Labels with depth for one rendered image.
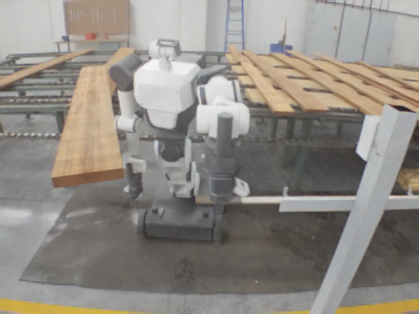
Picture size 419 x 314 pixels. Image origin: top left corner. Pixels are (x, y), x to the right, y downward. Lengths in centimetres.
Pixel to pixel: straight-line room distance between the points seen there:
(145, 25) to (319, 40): 467
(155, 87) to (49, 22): 816
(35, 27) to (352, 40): 881
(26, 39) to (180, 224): 837
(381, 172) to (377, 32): 821
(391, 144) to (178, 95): 78
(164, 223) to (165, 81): 107
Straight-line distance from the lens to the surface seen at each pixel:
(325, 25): 820
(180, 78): 116
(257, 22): 830
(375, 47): 894
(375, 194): 82
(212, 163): 69
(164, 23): 823
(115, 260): 201
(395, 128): 74
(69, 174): 113
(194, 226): 193
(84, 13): 854
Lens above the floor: 146
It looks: 27 degrees down
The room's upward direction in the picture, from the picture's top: 3 degrees clockwise
